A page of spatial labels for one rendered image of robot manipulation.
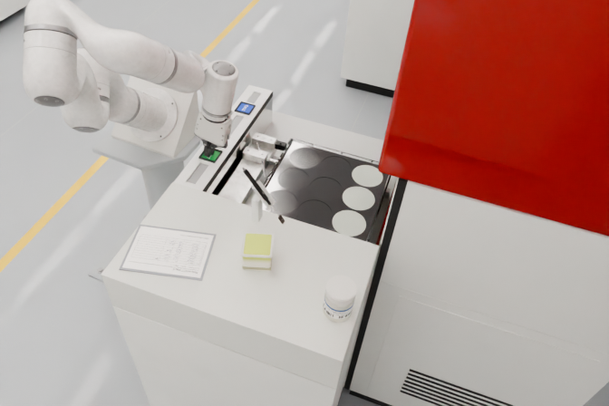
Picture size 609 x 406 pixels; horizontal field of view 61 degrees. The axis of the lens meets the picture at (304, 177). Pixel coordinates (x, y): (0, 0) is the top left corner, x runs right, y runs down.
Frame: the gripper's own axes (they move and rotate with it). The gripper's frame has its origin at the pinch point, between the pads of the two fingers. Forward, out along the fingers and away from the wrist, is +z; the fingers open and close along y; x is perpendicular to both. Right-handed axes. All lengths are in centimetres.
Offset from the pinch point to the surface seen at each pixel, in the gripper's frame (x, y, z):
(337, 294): 40, -50, -18
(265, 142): -18.3, -12.7, 5.3
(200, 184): 12.5, -3.7, 1.6
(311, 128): -41.9, -23.1, 11.8
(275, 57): -207, 37, 108
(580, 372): 16, -123, 2
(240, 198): 6.3, -14.9, 7.4
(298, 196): 0.5, -31.0, 2.0
